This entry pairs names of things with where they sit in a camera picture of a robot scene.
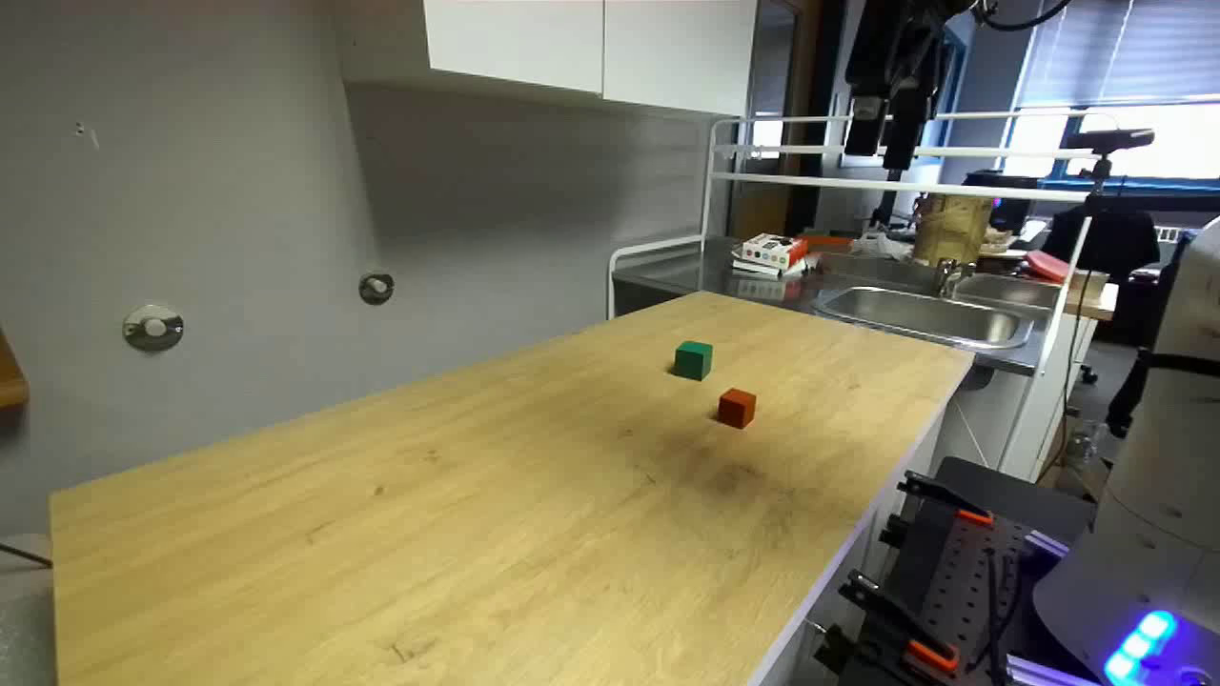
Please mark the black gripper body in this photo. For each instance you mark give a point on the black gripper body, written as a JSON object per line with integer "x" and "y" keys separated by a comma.
{"x": 892, "y": 57}

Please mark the green block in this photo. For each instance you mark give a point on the green block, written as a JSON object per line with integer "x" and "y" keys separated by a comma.
{"x": 691, "y": 359}

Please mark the white metal shelf rack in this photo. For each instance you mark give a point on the white metal shelf rack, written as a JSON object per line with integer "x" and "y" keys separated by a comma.
{"x": 890, "y": 183}

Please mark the orange block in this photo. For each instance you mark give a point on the orange block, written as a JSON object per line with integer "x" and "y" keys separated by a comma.
{"x": 737, "y": 407}

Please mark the narrow white wall cabinet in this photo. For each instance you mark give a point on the narrow white wall cabinet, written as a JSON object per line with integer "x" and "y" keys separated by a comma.
{"x": 517, "y": 38}

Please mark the wooden jar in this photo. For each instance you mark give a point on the wooden jar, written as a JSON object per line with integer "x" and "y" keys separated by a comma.
{"x": 954, "y": 229}

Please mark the wide white wall cabinet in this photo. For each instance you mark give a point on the wide white wall cabinet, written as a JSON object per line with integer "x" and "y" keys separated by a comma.
{"x": 678, "y": 51}

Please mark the stainless steel sink counter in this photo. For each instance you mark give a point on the stainless steel sink counter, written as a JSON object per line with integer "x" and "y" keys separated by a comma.
{"x": 918, "y": 313}

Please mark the black camera on tripod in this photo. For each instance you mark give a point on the black camera on tripod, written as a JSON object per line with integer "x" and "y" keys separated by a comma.
{"x": 1104, "y": 140}

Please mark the white red card box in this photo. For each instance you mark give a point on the white red card box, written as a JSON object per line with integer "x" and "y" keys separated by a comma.
{"x": 776, "y": 254}

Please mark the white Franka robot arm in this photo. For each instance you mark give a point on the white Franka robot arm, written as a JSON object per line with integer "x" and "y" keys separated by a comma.
{"x": 1165, "y": 510}

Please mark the black office chair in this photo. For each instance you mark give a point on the black office chair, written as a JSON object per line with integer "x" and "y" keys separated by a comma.
{"x": 1104, "y": 242}

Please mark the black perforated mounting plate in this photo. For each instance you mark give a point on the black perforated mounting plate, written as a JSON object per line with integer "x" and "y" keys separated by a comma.
{"x": 986, "y": 575}

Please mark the round metal wall socket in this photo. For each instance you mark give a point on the round metal wall socket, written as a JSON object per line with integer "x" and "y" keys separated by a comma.
{"x": 373, "y": 289}
{"x": 152, "y": 331}

